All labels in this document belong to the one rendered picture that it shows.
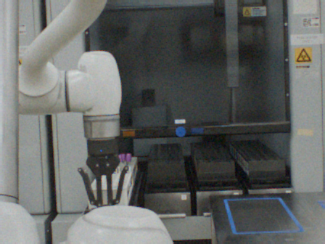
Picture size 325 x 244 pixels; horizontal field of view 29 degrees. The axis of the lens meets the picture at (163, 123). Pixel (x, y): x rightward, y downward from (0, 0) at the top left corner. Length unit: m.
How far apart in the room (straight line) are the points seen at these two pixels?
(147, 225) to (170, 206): 1.03
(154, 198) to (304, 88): 0.56
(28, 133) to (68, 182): 0.19
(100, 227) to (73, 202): 1.14
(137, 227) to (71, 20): 0.58
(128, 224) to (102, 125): 0.71
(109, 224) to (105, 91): 0.72
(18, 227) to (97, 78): 0.70
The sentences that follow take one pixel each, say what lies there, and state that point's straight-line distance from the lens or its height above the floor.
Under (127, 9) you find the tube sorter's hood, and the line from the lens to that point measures 1.88.
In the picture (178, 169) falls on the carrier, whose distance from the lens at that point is 1.88.
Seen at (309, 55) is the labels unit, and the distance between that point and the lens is 1.93.
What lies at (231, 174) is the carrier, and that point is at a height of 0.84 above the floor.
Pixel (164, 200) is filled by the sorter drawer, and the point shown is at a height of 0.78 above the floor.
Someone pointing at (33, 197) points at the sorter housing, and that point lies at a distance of 1.96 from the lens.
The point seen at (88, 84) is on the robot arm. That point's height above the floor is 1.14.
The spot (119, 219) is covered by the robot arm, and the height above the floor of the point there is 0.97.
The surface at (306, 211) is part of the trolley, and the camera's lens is 1.50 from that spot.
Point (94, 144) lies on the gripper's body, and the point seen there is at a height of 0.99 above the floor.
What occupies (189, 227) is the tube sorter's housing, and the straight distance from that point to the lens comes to 1.84.
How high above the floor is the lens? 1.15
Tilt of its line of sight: 5 degrees down
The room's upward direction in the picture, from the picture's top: 2 degrees counter-clockwise
